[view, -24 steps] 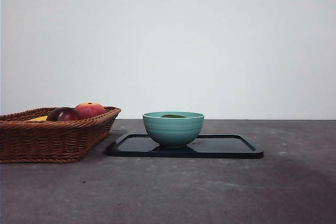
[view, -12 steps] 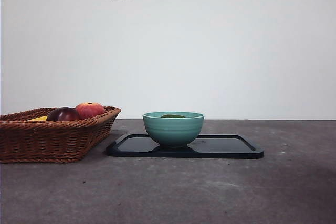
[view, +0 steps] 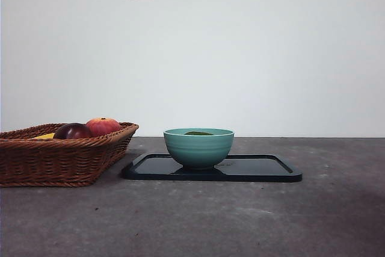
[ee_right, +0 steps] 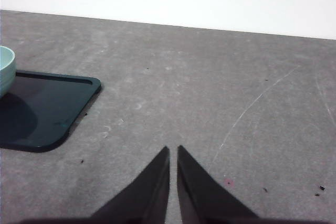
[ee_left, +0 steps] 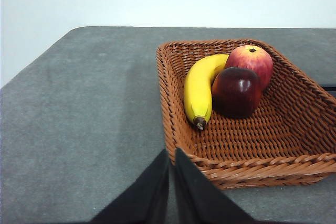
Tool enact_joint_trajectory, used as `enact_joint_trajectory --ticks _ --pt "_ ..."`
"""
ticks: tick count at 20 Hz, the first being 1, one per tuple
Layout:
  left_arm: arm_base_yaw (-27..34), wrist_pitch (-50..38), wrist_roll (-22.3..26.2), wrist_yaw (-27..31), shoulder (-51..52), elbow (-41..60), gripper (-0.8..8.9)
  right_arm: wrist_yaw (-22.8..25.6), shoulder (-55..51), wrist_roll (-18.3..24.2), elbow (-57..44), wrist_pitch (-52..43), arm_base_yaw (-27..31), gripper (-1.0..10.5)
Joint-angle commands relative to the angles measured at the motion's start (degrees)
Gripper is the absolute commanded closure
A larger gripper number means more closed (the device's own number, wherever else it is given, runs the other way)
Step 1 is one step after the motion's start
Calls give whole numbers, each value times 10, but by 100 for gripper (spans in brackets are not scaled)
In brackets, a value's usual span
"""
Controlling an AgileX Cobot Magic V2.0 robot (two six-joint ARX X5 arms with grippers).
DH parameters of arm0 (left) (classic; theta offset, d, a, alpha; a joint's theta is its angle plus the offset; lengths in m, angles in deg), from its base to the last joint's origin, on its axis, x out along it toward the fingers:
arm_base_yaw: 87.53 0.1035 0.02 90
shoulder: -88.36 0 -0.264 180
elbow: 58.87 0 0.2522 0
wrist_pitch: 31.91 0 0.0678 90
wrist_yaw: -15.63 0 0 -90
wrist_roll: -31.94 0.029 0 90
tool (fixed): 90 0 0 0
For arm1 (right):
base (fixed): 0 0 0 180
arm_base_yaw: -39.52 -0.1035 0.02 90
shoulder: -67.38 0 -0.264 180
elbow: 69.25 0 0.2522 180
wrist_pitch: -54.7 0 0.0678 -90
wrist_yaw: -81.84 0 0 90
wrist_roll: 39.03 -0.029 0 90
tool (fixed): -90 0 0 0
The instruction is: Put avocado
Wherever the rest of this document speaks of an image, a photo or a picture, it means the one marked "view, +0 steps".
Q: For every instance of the dark purple plum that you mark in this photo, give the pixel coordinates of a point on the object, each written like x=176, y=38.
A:
x=73, y=132

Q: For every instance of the teal ribbed bowl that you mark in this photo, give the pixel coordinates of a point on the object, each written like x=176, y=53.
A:
x=199, y=151

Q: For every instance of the green avocado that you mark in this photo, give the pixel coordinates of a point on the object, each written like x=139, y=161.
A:
x=198, y=133

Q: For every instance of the yellow fruit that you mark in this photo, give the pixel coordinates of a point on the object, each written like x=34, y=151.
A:
x=45, y=136

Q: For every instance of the red orange peach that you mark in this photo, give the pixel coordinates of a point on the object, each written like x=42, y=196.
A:
x=104, y=126

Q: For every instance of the dark rectangular tray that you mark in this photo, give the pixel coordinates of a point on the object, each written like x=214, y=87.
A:
x=255, y=168

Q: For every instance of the brown wicker basket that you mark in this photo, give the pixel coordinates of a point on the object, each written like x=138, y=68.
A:
x=60, y=160

